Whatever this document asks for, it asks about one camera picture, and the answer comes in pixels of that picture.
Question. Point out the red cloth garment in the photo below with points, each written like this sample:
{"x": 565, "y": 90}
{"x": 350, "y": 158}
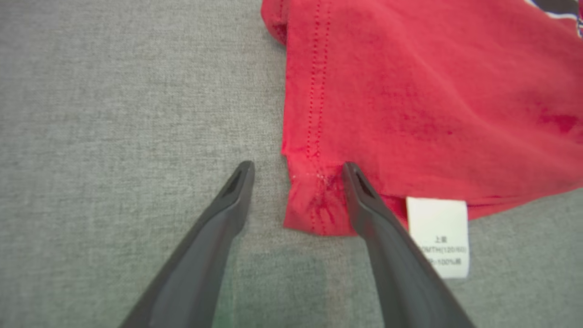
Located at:
{"x": 432, "y": 100}

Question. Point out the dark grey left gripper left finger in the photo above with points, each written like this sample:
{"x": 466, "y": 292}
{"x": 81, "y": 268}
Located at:
{"x": 200, "y": 259}

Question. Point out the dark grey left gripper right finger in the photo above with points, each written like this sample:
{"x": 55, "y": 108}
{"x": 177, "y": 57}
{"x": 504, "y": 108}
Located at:
{"x": 401, "y": 273}

